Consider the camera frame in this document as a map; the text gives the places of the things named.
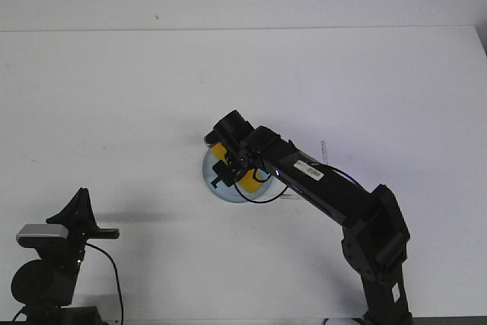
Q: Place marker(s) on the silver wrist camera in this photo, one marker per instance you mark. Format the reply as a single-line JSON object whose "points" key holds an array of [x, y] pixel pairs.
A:
{"points": [[211, 139], [38, 236]]}

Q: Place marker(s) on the clear tape strip horizontal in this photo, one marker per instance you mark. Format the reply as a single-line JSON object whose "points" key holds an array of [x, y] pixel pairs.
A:
{"points": [[290, 196]]}

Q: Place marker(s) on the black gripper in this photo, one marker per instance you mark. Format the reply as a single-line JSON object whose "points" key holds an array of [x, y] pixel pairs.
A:
{"points": [[227, 173], [67, 217]]}

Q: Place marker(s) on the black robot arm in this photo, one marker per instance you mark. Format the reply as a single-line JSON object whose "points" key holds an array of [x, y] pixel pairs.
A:
{"points": [[375, 234], [46, 286]]}

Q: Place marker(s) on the clear tape strip vertical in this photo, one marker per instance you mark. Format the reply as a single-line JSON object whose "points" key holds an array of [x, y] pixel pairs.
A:
{"points": [[324, 152]]}

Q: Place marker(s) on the yellow corn cob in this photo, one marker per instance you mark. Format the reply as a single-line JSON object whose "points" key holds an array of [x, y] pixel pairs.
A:
{"points": [[251, 182]]}

